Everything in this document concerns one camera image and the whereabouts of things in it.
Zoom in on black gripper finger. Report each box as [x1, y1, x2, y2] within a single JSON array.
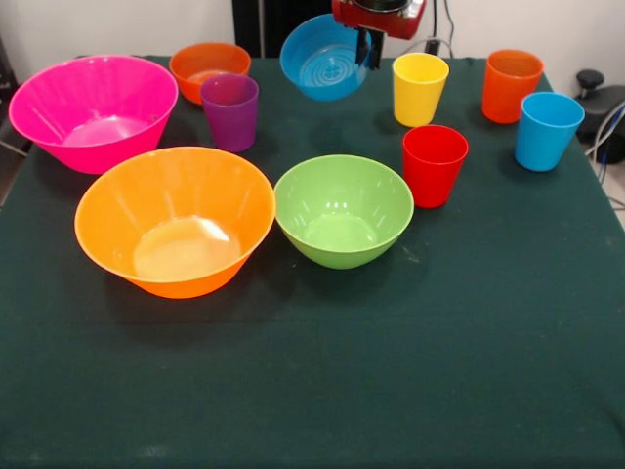
[[354, 27, 372, 65], [367, 30, 386, 70]]

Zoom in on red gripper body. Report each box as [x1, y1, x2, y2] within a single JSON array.
[[331, 0, 427, 39]]

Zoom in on blue bowl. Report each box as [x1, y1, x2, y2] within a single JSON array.
[[279, 13, 375, 103]]

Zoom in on green bowl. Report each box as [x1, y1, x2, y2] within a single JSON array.
[[273, 154, 415, 271]]

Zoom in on large orange bowl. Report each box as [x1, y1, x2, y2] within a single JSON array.
[[73, 146, 277, 300]]

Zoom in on yellow cup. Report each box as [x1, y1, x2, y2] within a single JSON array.
[[392, 52, 450, 128]]

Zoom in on orange cup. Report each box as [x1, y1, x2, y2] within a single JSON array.
[[481, 48, 545, 125]]

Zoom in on red cup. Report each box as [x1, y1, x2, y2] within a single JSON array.
[[401, 124, 470, 210]]

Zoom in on purple cup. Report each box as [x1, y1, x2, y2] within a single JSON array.
[[199, 73, 260, 153]]

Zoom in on small dark orange bowl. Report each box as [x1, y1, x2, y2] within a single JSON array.
[[169, 41, 253, 107]]

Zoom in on blue cup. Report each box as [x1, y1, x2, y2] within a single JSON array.
[[514, 92, 586, 173]]

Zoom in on black round knob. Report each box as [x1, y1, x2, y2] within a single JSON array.
[[575, 69, 606, 101]]

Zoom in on black round base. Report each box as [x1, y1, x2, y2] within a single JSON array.
[[578, 85, 625, 165]]

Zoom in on large pink bowl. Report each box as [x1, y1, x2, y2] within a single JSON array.
[[8, 54, 180, 176]]

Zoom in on dark green table cloth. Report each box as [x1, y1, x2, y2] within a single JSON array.
[[0, 54, 625, 469]]

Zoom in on black equipment box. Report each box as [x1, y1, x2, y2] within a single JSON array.
[[0, 33, 21, 99]]

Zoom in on black hanging cable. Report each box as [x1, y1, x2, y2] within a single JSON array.
[[441, 0, 458, 58]]

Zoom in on white cable bundle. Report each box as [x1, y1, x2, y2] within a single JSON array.
[[584, 100, 625, 167]]

